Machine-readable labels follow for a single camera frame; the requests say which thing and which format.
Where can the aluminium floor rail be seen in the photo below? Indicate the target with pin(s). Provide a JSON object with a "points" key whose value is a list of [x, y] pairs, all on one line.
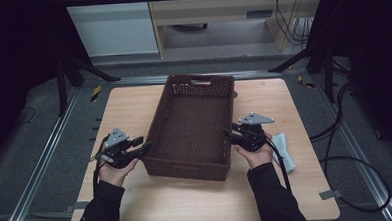
{"points": [[363, 170], [139, 80], [39, 170]]}

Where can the white cabinet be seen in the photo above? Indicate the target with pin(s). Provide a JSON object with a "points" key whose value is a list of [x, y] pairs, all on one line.
{"points": [[113, 30]]}

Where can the brown woven basket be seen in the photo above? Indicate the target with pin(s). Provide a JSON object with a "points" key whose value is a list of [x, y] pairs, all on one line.
{"points": [[191, 130]]}

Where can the yellow black floor tape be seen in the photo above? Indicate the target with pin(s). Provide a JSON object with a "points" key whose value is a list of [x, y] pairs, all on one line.
{"points": [[95, 93], [305, 82]]}

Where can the black round base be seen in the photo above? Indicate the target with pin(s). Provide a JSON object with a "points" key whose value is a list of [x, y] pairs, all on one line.
{"points": [[190, 27]]}

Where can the light blue cloth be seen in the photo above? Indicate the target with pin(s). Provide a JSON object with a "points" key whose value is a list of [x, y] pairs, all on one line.
{"points": [[284, 150]]}

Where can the light wooden desk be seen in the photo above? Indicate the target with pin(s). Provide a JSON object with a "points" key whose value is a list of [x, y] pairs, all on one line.
{"points": [[213, 9]]}

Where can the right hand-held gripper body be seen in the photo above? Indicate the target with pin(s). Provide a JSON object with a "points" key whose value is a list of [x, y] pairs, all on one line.
{"points": [[252, 138]]}

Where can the grey tape strip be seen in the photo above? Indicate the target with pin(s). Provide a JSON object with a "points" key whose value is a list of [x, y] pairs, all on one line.
{"points": [[330, 194], [76, 206]]}

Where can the black metal stand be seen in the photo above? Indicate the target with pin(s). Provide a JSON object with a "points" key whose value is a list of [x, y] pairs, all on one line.
{"points": [[329, 78], [61, 89]]}

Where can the person's right hand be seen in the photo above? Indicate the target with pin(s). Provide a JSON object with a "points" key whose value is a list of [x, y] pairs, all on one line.
{"points": [[257, 158]]}

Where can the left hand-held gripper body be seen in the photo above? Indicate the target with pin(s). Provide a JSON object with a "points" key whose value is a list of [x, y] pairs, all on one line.
{"points": [[117, 154]]}

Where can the person's left hand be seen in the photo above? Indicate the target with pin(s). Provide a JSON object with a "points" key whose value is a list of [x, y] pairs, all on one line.
{"points": [[115, 175]]}

